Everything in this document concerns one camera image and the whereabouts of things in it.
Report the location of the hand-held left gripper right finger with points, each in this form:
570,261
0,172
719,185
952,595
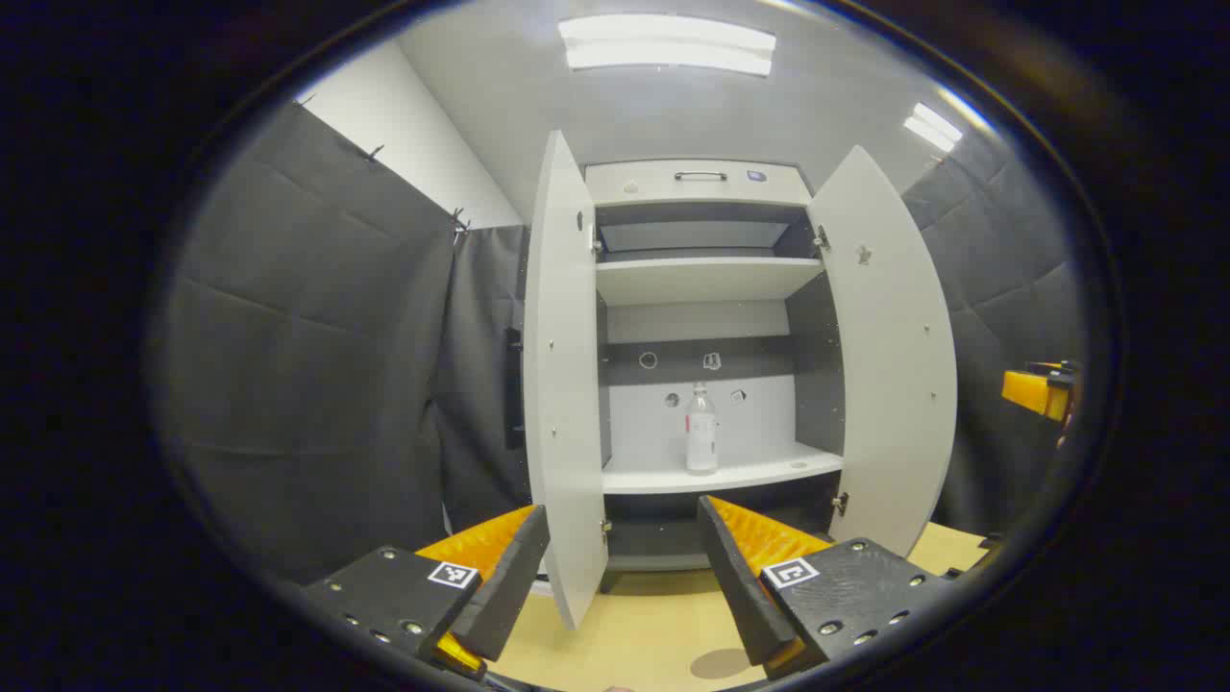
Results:
735,586

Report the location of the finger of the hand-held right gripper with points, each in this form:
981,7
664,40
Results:
1033,392

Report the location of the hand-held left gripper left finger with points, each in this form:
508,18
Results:
509,586

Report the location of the grey cabinet door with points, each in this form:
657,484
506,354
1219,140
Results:
889,365
562,384

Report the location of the clear plastic bottle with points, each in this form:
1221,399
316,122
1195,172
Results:
701,432

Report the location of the grey cabinet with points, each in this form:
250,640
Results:
701,279

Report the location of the grey cabinet drawer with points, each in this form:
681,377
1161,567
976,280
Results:
653,183

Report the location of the black backdrop cloth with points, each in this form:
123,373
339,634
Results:
317,365

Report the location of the large ceiling light panel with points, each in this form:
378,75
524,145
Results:
668,43

